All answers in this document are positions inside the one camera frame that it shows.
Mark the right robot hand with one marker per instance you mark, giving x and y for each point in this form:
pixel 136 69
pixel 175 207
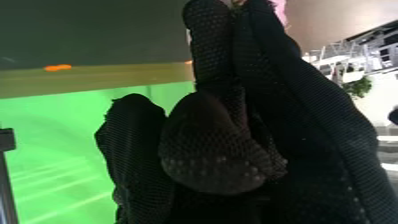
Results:
pixel 278 133

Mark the green plant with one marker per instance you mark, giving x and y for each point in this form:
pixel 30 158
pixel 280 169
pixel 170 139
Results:
pixel 358 87

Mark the black upright pole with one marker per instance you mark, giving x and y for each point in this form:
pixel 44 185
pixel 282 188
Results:
pixel 5 173

